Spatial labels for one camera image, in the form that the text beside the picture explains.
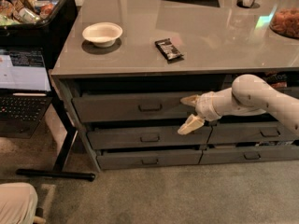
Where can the black laptop computer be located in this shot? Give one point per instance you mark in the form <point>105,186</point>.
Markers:
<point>24,92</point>

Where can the clear jar of snacks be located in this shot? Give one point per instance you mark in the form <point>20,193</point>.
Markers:
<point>285,20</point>

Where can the black candy bar wrapper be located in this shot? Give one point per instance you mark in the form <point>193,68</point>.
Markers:
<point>168,50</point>

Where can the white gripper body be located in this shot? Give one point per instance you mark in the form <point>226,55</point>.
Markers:
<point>204,106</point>

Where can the white paper bowl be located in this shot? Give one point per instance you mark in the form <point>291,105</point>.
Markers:
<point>102,34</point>

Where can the person's beige trouser knee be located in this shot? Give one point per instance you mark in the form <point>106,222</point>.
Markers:
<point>18,202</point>

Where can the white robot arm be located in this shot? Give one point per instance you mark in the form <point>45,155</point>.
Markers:
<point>226,105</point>

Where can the black laptop stand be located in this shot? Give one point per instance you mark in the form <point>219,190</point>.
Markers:
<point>58,168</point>

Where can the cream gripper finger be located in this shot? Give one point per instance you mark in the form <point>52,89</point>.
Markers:
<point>190,100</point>
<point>191,124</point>

